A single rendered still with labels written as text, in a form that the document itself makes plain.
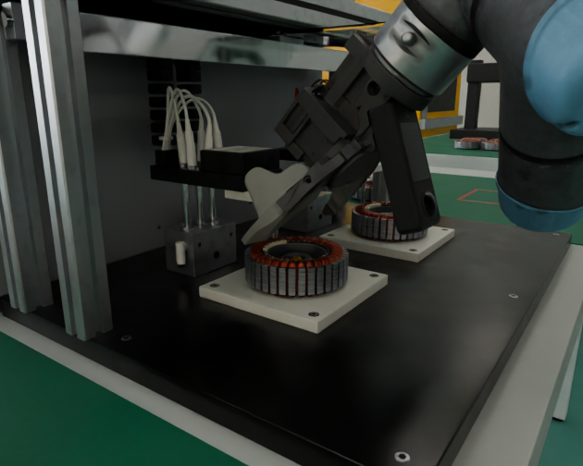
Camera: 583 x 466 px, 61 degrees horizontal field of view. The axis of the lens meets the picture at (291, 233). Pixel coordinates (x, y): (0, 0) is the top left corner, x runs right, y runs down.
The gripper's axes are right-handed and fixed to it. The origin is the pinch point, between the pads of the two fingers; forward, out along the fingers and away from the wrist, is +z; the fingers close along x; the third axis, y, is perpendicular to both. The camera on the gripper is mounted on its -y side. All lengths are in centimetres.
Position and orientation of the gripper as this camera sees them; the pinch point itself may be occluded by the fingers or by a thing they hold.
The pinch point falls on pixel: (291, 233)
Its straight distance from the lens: 53.2
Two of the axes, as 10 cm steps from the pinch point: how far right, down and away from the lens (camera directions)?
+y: -6.1, -7.6, 2.4
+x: -5.8, 2.2, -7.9
